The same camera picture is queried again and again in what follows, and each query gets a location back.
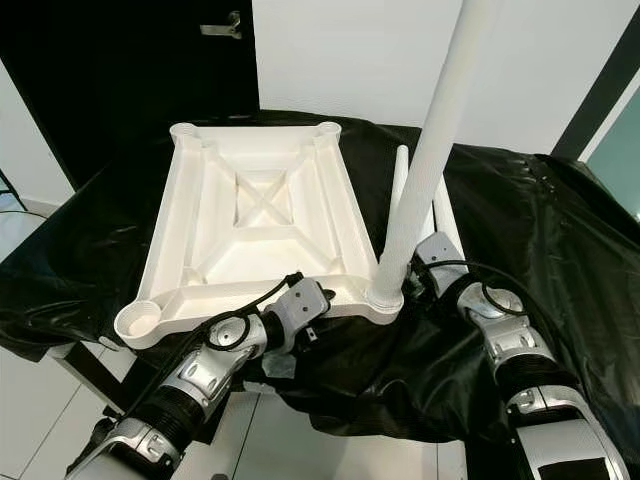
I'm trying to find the black wall pillar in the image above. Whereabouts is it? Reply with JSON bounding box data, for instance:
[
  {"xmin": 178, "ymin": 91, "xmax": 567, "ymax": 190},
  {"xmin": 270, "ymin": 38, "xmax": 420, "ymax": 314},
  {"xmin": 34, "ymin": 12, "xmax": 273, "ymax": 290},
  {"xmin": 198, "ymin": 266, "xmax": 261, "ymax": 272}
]
[{"xmin": 550, "ymin": 25, "xmax": 640, "ymax": 161}]

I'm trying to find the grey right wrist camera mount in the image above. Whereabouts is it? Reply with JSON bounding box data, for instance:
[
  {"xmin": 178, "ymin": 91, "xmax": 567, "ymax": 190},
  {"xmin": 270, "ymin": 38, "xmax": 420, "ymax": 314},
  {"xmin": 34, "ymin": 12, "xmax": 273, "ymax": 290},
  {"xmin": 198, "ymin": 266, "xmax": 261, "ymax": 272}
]
[{"xmin": 415, "ymin": 232, "xmax": 461, "ymax": 291}]

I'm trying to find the silver door handle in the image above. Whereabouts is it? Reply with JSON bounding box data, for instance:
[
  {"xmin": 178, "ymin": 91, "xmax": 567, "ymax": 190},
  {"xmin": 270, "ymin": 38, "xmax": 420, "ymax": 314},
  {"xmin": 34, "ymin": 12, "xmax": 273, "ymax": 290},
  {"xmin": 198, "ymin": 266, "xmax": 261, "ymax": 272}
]
[{"xmin": 202, "ymin": 10, "xmax": 243, "ymax": 39}]

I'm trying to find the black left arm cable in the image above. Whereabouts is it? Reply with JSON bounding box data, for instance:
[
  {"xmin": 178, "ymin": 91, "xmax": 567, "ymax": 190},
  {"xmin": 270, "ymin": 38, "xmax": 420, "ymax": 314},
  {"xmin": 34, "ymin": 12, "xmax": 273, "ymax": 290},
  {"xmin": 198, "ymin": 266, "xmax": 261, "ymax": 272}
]
[{"xmin": 150, "ymin": 272, "xmax": 306, "ymax": 401}]

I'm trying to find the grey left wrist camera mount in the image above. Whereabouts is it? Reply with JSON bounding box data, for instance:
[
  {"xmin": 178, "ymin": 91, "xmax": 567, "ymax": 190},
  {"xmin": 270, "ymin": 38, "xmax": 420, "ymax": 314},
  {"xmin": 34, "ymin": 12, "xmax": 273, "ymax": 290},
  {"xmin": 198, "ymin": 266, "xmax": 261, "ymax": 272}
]
[{"xmin": 268, "ymin": 278, "xmax": 336, "ymax": 346}]

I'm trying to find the black door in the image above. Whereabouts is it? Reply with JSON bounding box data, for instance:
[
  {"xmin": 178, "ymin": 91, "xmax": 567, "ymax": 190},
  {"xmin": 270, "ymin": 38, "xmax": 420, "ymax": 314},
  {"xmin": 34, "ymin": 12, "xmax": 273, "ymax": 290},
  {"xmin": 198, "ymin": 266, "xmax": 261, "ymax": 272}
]
[{"xmin": 0, "ymin": 0, "xmax": 261, "ymax": 191}]

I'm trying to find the black plastic cover sheet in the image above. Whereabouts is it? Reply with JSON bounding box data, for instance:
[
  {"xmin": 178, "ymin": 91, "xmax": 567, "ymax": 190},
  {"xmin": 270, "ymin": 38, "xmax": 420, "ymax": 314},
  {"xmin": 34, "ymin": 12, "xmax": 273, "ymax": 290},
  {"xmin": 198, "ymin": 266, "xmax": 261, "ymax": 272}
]
[{"xmin": 0, "ymin": 108, "xmax": 640, "ymax": 441}]

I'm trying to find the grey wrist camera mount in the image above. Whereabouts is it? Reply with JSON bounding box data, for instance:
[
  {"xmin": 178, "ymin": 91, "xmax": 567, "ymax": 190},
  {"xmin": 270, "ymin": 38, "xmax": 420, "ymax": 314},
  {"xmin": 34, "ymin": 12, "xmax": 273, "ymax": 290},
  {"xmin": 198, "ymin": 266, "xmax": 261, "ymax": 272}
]
[
  {"xmin": 415, "ymin": 232, "xmax": 461, "ymax": 291},
  {"xmin": 268, "ymin": 278, "xmax": 336, "ymax": 346}
]

